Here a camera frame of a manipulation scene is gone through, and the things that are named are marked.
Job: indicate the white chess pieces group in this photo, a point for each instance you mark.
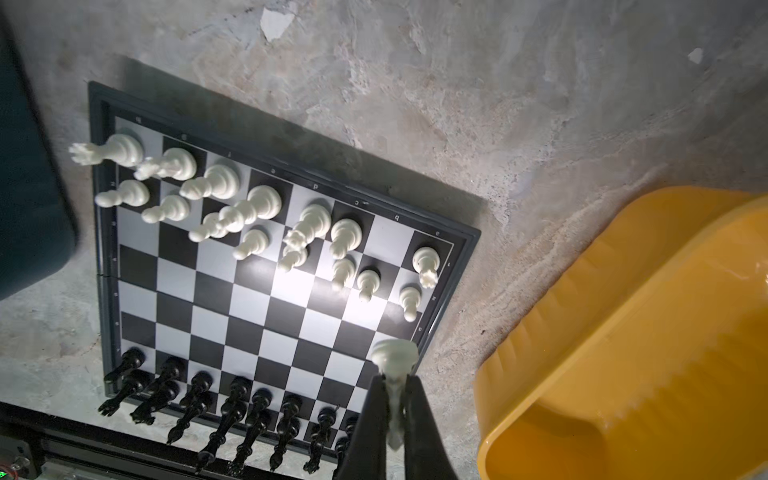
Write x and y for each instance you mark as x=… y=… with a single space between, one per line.
x=164 y=188

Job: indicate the yellow plastic tray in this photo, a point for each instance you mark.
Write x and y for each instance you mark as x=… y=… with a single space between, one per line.
x=647 y=358

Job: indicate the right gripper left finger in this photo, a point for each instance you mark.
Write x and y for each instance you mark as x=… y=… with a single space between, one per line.
x=366 y=455

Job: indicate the teal plastic bin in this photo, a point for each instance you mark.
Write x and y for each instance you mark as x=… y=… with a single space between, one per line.
x=38 y=229

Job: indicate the black chess pieces group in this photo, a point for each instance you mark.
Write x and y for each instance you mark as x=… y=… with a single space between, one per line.
x=241 y=404

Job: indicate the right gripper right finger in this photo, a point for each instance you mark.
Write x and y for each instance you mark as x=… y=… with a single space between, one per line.
x=425 y=456

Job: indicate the black white chessboard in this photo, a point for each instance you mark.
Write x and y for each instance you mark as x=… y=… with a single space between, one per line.
x=288 y=332

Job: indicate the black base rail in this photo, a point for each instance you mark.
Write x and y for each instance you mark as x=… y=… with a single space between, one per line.
x=42 y=438

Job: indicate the white chess piece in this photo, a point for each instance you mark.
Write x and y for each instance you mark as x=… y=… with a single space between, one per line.
x=395 y=359

